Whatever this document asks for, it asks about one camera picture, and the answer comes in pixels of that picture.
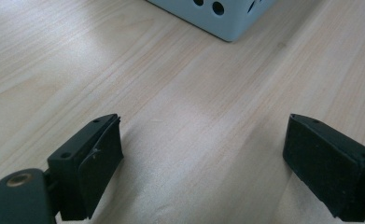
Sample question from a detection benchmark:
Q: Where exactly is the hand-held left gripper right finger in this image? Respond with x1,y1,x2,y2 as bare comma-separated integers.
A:
282,113,365,223

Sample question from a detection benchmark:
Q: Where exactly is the light blue perforated box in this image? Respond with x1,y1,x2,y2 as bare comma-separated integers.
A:
146,0,278,43

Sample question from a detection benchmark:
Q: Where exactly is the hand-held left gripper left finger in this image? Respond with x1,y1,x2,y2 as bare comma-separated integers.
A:
47,113,124,222

